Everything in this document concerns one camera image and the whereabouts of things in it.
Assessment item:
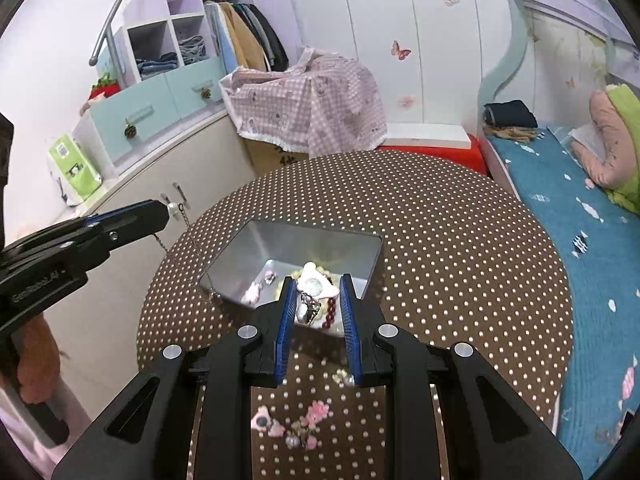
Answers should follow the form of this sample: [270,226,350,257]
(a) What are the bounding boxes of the small charm cluster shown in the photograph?
[296,292,321,325]

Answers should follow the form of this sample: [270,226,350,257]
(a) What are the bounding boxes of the red bead bracelet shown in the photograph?
[319,299,338,334]

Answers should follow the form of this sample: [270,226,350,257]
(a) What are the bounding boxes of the pink bow hair clip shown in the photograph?
[241,270,277,306]

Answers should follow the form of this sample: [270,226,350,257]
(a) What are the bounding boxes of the pale green bead bracelet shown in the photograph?
[290,266,346,336]

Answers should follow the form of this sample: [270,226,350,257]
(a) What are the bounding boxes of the pink kitty charm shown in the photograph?
[291,400,330,451]

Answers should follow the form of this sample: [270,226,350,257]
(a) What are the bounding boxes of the silver chain pearl bracelet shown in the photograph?
[154,201,222,302]

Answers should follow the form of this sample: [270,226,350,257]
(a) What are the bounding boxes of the pearl earring with gold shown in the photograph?
[332,370,356,388]

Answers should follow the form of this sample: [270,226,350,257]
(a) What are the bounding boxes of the white cat charm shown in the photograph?
[250,405,286,438]

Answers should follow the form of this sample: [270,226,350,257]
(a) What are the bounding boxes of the person's left hand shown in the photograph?
[17,315,61,404]

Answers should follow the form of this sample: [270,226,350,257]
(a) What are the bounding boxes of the green package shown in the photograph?
[47,134,103,208]

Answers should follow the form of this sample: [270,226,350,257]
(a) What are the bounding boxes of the dark metal storage box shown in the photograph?
[198,220,383,309]

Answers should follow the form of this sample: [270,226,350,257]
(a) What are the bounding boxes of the teal drawer unit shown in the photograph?
[89,58,224,162]

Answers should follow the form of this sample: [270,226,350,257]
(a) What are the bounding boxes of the cardboard box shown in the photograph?
[243,139,309,177]

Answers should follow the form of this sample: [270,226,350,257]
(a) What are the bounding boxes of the white cubby shelf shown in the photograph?
[89,0,244,89]

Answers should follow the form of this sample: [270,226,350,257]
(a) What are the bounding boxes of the hanging clothes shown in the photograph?
[204,0,290,74]

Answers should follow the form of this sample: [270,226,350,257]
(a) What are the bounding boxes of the pink checkered cloth cover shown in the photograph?
[219,48,387,157]

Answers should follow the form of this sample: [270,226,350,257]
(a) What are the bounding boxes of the teal bed sheet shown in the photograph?
[489,127,639,476]

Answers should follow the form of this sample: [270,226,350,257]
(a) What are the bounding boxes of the folded dark clothes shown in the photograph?
[483,100,538,129]

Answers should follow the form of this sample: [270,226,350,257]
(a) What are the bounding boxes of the pink and green pillow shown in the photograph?
[570,84,639,214]

